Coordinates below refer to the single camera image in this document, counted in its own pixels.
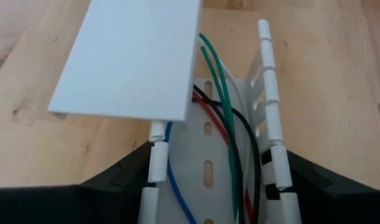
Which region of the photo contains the green wire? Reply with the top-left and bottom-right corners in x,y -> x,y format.
196,36 -> 256,200

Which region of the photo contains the black cable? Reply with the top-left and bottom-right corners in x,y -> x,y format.
192,83 -> 244,224
207,100 -> 261,224

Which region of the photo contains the white duct cover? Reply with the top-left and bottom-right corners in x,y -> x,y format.
47,0 -> 203,122

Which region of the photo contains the blue cable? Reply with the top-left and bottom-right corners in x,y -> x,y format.
164,121 -> 197,224

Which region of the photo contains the red cable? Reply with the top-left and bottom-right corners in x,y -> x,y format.
192,90 -> 254,224

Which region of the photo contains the green cable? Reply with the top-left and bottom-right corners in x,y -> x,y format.
200,45 -> 231,125
198,32 -> 240,224

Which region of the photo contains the white slotted cable duct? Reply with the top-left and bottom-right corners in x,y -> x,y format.
138,18 -> 302,224

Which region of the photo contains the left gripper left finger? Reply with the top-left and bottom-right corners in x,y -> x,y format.
0,141 -> 153,224

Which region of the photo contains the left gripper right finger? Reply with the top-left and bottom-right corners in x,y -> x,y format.
287,151 -> 380,224

